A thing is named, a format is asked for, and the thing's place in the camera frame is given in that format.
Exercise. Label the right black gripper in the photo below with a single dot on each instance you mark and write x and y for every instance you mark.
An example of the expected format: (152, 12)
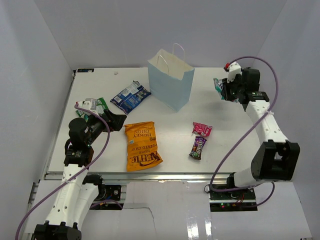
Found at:
(226, 87)

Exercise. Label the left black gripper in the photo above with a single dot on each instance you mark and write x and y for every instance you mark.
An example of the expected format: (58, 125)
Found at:
(116, 120)

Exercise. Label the teal snack packet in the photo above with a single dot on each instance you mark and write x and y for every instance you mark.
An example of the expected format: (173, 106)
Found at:
(218, 84)

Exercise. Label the green snack bag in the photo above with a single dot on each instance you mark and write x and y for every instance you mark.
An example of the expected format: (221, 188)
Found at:
(101, 105)

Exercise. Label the blue snack bag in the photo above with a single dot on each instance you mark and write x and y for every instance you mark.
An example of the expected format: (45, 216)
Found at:
(130, 97)

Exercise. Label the orange potato chip bag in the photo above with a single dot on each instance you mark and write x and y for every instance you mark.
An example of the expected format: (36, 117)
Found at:
(142, 147)

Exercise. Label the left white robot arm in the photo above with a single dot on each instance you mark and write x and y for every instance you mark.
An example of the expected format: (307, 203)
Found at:
(75, 197)

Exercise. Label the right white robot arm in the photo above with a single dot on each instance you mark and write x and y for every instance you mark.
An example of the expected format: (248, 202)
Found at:
(277, 157)

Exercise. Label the light blue paper bag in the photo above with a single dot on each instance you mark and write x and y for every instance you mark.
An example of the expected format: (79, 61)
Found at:
(170, 79)

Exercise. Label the pink candy packet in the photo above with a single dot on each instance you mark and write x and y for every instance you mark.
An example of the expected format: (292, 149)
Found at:
(202, 129)

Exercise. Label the left blue table label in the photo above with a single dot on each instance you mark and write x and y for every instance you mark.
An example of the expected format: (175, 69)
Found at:
(85, 70)

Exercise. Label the brown M&M's packet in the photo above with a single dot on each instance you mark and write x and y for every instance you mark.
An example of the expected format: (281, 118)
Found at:
(197, 148)

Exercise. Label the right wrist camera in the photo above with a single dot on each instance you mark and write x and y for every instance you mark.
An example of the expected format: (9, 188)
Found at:
(233, 69)

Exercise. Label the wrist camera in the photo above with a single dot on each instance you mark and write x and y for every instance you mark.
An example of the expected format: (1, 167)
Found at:
(89, 104)
(233, 69)

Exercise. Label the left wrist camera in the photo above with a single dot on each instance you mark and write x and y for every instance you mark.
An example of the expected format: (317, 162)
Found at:
(89, 104)

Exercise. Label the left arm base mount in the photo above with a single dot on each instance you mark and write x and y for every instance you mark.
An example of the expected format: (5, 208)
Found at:
(108, 192)

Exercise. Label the aluminium front rail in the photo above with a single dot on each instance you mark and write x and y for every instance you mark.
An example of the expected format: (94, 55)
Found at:
(151, 176)

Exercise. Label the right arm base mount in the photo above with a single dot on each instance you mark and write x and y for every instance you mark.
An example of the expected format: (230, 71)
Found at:
(244, 194)

